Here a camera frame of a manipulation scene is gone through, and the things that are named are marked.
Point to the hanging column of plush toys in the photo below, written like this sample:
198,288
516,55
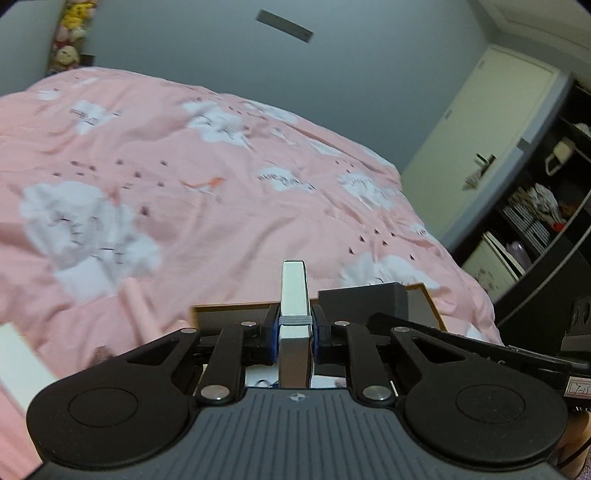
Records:
69,53

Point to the person's right forearm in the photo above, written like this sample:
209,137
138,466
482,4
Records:
577,438

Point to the white rectangular box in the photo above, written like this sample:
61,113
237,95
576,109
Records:
23,360

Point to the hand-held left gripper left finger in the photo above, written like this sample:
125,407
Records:
275,337

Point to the grey wall-mounted bar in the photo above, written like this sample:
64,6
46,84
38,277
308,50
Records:
284,25

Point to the small hanging pouch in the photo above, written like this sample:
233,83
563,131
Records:
473,181

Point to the grey notebook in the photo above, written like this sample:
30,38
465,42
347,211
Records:
295,295

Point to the dark grey box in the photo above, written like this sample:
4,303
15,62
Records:
360,300

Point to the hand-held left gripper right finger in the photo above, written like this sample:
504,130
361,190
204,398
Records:
316,339

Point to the cream door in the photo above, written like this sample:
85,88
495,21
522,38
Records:
485,115

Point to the white patterned storage box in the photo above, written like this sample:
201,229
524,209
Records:
491,267

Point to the small black box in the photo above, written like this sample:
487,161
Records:
87,60

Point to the black shelf unit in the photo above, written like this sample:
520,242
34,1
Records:
554,286

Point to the small white bag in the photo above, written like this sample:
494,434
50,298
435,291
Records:
561,154

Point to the row of thin books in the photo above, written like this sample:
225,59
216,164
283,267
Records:
526,226

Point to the orange cardboard box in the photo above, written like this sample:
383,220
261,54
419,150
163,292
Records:
231,316

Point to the pink cloud print blanket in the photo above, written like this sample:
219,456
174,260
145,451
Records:
184,161

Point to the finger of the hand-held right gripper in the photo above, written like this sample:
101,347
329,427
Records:
508,353

